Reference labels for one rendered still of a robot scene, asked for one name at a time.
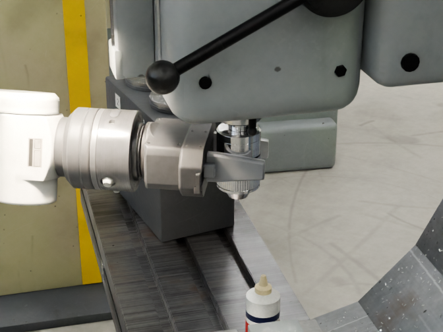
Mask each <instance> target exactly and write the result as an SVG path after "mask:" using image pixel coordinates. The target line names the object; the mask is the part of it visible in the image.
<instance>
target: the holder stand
mask: <svg viewBox="0 0 443 332"><path fill-rule="evenodd" d="M105 86H106V99H107V109H124V110H135V111H140V112H141V113H142V117H143V120H144V124H145V125H146V123H147V122H155V121H156V119H157V118H165V119H179V118H178V117H177V116H176V115H174V114H173V113H172V111H171V109H170V108H169V105H168V104H167V102H166V100H165V99H164V97H163V95H159V94H156V93H154V92H153V91H152V90H151V89H149V87H148V86H147V84H146V79H145V76H143V77H134V78H125V79H119V80H117V79H116V78H115V76H114V75H113V76H106V78H105ZM119 193H120V194H121V195H122V196H123V197H124V199H126V201H127V202H128V203H129V204H130V206H131V207H132V208H133V209H134V210H135V211H136V212H137V214H138V215H139V216H140V217H141V219H142V220H143V221H144V222H145V224H147V226H149V228H150V229H151V230H152V231H153V233H154V234H155V235H156V236H157V237H158V238H159V239H160V241H161V242H165V241H168V240H174V239H177V238H183V237H186V236H191V235H196V234H199V233H205V232H208V231H213V230H216V229H222V228H225V227H230V226H233V225H234V205H235V199H232V198H230V197H229V196H228V195H227V193H226V192H223V191H221V190H220V189H219V188H218V187H217V185H216V182H208V184H207V187H206V191H205V194H204V197H196V196H182V195H181V193H180V191H179V190H165V189H155V188H146V187H145V183H144V181H143V179H141V180H140V184H139V186H138V188H137V190H136V191H135V192H124V191H119Z"/></svg>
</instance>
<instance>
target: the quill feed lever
mask: <svg viewBox="0 0 443 332"><path fill-rule="evenodd" d="M362 1H363V0H281V1H280V2H278V3H276V4H275V5H273V6H271V7H269V8H268V9H266V10H264V11H262V12H261V13H259V14H257V15H256V16H254V17H252V18H250V19H248V20H247V21H245V22H244V23H242V24H240V25H238V26H236V27H235V28H233V29H232V30H230V31H228V32H226V33H225V34H223V35H221V36H220V37H218V38H216V39H214V40H212V41H211V42H209V43H207V44H206V45H204V46H202V47H200V48H199V49H197V50H195V51H193V52H192V53H190V54H188V55H187V56H185V57H183V58H182V59H179V60H178V61H176V62H174V63H171V62H170V61H166V60H159V61H156V62H154V63H152V64H151V65H150V66H149V67H148V69H147V71H146V76H145V79H146V84H147V86H148V87H149V89H151V90H152V91H153V92H154V93H156V94H159V95H166V94H170V93H171V92H173V91H174V90H175V89H176V88H177V87H178V85H179V81H180V75H182V74H183V73H185V72H187V71H188V70H190V69H192V68H194V67H195V66H197V65H199V64H201V63H202V62H204V61H206V60H207V59H209V58H211V57H213V56H214V55H216V54H218V53H219V52H221V51H223V50H224V49H226V48H228V47H230V46H231V45H233V44H235V43H237V42H238V41H240V40H242V39H243V38H245V37H247V36H249V35H251V34H252V33H254V32H256V31H257V30H259V29H261V28H263V27H264V26H266V25H267V24H269V23H271V22H273V21H275V20H276V19H278V18H279V17H281V16H283V15H285V14H287V13H288V12H290V11H292V10H293V9H295V8H297V7H299V6H300V5H304V6H305V7H306V8H307V9H308V10H310V11H311V12H312V13H314V14H317V15H319V16H324V17H337V16H341V15H344V14H347V13H349V12H351V11H352V10H353V9H355V8H356V7H357V6H359V4H360V3H361V2H362Z"/></svg>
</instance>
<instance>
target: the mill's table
mask: <svg viewBox="0 0 443 332"><path fill-rule="evenodd" d="M80 201H81V204H82V208H83V212H84V216H85V219H86V223H87V226H88V230H89V233H90V238H91V241H92V245H93V248H94V252H95V255H96V259H97V263H98V267H99V270H100V274H101V277H102V281H103V286H104V289H105V293H106V296H107V301H108V304H109V308H110V311H111V315H112V318H113V322H114V326H115V330H116V332H215V331H225V330H230V329H236V330H237V332H245V318H246V293H247V291H248V290H250V289H251V288H254V286H255V284H257V283H259V281H260V277H261V275H262V274H265V275H266V278H267V281H268V283H269V284H271V286H272V288H274V289H276V290H277V291H278V292H279V293H280V321H283V320H289V319H298V321H303V320H309V319H310V318H309V317H308V315H307V313H306V312H305V310H304V308H303V307H302V305H301V303H300V302H299V300H298V298H297V297H296V295H295V293H294V292H293V290H292V288H291V287H290V285H289V283H288V282H287V280H286V278H285V277H284V275H283V273H282V272H281V270H280V268H279V267H278V265H277V263H276V261H275V259H274V258H273V256H272V255H271V253H270V251H269V249H268V248H267V246H266V245H265V243H264V241H263V240H262V238H261V236H260V235H259V233H258V231H257V230H256V228H255V226H254V225H253V223H252V221H251V220H250V218H249V216H248V215H247V213H246V211H245V210H244V208H243V206H242V205H241V203H240V201H239V200H235V205H234V225H233V226H230V227H225V228H222V229H216V230H213V231H208V232H205V233H199V234H196V235H191V236H186V237H183V238H177V239H174V240H168V241H165V242H161V241H160V239H159V238H158V237H157V236H156V235H155V234H154V233H153V231H152V230H151V229H150V228H149V226H147V224H145V222H144V221H143V220H142V219H141V217H140V216H139V215H138V214H137V212H136V211H135V210H134V209H133V208H132V207H131V206H130V204H129V203H128V202H127V201H126V199H124V197H123V196H122V195H121V194H120V193H114V191H113V190H94V189H84V188H80Z"/></svg>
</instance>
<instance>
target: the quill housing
mask: <svg viewBox="0 0 443 332"><path fill-rule="evenodd" d="M280 1H281V0H153V6H154V47H155V62H156V61H159V60H166V61H170V62H171V63H174V62H176V61H178V60H179V59H182V58H183V57H185V56H187V55H188V54H190V53H192V52H193V51H195V50H197V49H199V48H200V47H202V46H204V45H206V44H207V43H209V42H211V41H212V40H214V39H216V38H218V37H220V36H221V35H223V34H225V33H226V32H228V31H230V30H232V29H233V28H235V27H236V26H238V25H240V24H242V23H244V22H245V21H247V20H248V19H250V18H252V17H254V16H256V15H257V14H259V13H261V12H262V11H264V10H266V9H268V8H269V7H271V6H273V5H275V4H276V3H278V2H280ZM364 11H365V0H363V1H362V2H361V3H360V4H359V6H357V7H356V8H355V9H353V10H352V11H351V12H349V13H347V14H344V15H341V16H337V17H324V16H319V15H317V14H314V13H312V12H311V11H310V10H308V9H307V8H306V7H305V6H304V5H300V6H299V7H297V8H295V9H293V10H292V11H290V12H288V13H287V14H285V15H283V16H281V17H279V18H278V19H276V20H275V21H273V22H271V23H269V24H267V25H266V26H264V27H263V28H261V29H259V30H257V31H256V32H254V33H252V34H251V35H249V36H247V37H245V38H243V39H242V40H240V41H238V42H237V43H235V44H233V45H231V46H230V47H228V48H226V49H224V50H223V51H221V52H219V53H218V54H216V55H214V56H213V57H211V58H209V59H207V60H206V61H204V62H202V63H201V64H199V65H197V66H195V67H194V68H192V69H190V70H188V71H187V72H185V73H183V74H182V75H180V81H179V85H178V87H177V88H176V89H175V90H174V91H173V92H171V93H170V94H166V95H163V97H164V99H165V100H166V102H167V104H168V105H169V108H170V109H171V111H172V113H173V114H174V115H176V116H177V117H178V118H179V119H181V120H182V121H184V122H186V123H189V124H198V125H199V124H206V123H219V122H226V121H239V120H246V119H259V118H266V117H279V116H286V115H300V114H307V113H319V112H327V111H335V110H338V109H342V108H344V107H346V106H347V105H349V104H350V103H351V102H352V101H353V100H354V98H355V96H356V95H357V92H358V89H359V83H360V72H361V52H362V42H363V22H364Z"/></svg>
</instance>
